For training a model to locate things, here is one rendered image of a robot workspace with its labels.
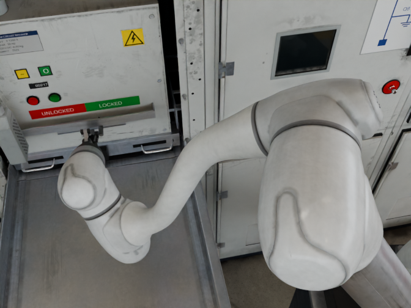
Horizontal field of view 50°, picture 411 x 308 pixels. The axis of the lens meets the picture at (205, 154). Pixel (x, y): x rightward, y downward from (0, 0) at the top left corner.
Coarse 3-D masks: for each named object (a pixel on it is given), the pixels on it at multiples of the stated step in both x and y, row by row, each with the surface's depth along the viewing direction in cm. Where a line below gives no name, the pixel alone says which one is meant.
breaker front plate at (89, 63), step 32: (0, 32) 107; (64, 32) 110; (96, 32) 112; (0, 64) 113; (32, 64) 115; (64, 64) 117; (96, 64) 119; (128, 64) 121; (160, 64) 123; (0, 96) 121; (64, 96) 125; (96, 96) 128; (128, 96) 130; (160, 96) 132; (96, 128) 137; (128, 128) 140; (160, 128) 143
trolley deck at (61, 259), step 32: (160, 160) 148; (32, 192) 139; (128, 192) 139; (160, 192) 139; (32, 224) 132; (64, 224) 132; (32, 256) 125; (64, 256) 125; (96, 256) 125; (160, 256) 125; (192, 256) 125; (32, 288) 119; (64, 288) 119; (96, 288) 119; (128, 288) 119; (160, 288) 119; (192, 288) 119; (224, 288) 119
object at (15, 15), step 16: (16, 0) 112; (32, 0) 112; (48, 0) 111; (64, 0) 111; (80, 0) 111; (96, 0) 111; (112, 0) 111; (128, 0) 111; (144, 0) 111; (0, 16) 107; (16, 16) 107; (32, 16) 106; (48, 16) 106; (64, 16) 107; (160, 32) 116
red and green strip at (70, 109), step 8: (136, 96) 131; (80, 104) 129; (88, 104) 129; (96, 104) 130; (104, 104) 131; (112, 104) 131; (120, 104) 132; (128, 104) 132; (32, 112) 128; (40, 112) 128; (48, 112) 129; (56, 112) 129; (64, 112) 130; (72, 112) 130
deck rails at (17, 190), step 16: (176, 160) 147; (16, 192) 139; (192, 192) 138; (16, 208) 135; (192, 208) 135; (16, 224) 132; (192, 224) 131; (0, 240) 121; (16, 240) 128; (192, 240) 128; (0, 256) 118; (16, 256) 125; (208, 256) 118; (0, 272) 117; (16, 272) 122; (208, 272) 121; (0, 288) 115; (16, 288) 119; (208, 288) 118; (0, 304) 113; (16, 304) 116; (208, 304) 115
